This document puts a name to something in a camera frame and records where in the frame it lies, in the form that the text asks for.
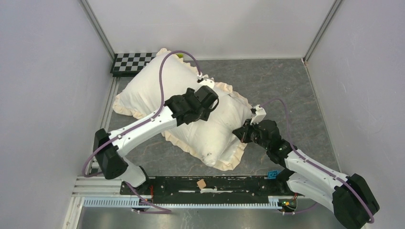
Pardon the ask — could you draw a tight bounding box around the white pillow insert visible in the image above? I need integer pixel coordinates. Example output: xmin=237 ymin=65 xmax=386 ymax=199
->
xmin=163 ymin=93 xmax=252 ymax=171

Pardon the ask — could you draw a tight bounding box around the small tan cube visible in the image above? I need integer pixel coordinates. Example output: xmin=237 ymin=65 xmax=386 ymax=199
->
xmin=196 ymin=179 xmax=207 ymax=189

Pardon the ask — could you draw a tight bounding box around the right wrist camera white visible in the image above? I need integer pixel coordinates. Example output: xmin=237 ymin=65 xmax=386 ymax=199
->
xmin=250 ymin=104 xmax=266 ymax=125

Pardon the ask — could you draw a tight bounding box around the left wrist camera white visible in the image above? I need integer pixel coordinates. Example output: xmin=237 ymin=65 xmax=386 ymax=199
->
xmin=197 ymin=73 xmax=215 ymax=89

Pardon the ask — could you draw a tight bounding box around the grey pillowcase with cream ruffle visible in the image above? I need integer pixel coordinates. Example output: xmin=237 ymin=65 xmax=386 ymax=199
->
xmin=112 ymin=48 xmax=254 ymax=172

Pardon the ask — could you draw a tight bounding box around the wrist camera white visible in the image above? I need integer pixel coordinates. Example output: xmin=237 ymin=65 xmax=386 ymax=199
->
xmin=197 ymin=73 xmax=215 ymax=89
xmin=250 ymin=104 xmax=266 ymax=125

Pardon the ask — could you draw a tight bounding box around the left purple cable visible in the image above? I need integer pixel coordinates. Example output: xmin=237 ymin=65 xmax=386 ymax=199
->
xmin=81 ymin=50 xmax=203 ymax=214

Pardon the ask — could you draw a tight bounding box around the light blue cable duct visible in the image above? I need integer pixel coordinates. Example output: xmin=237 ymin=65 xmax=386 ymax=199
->
xmin=83 ymin=197 xmax=287 ymax=210

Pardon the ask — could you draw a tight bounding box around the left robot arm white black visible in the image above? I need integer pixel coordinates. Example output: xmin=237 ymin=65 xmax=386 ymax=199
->
xmin=94 ymin=85 xmax=219 ymax=195

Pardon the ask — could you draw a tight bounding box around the blue toy brick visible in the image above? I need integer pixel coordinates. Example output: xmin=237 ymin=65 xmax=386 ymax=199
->
xmin=267 ymin=170 xmax=280 ymax=179

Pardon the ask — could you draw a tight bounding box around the black white checkerboard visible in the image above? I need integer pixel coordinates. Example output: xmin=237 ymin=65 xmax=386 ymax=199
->
xmin=110 ymin=52 xmax=157 ymax=77

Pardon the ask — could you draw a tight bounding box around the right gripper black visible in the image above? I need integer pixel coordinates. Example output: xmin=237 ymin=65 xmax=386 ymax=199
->
xmin=233 ymin=118 xmax=270 ymax=150

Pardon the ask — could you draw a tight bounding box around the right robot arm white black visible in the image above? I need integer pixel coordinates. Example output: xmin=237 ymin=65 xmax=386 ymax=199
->
xmin=233 ymin=119 xmax=380 ymax=229

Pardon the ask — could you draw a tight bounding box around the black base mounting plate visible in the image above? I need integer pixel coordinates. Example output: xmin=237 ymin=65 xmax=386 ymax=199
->
xmin=135 ymin=176 xmax=295 ymax=204

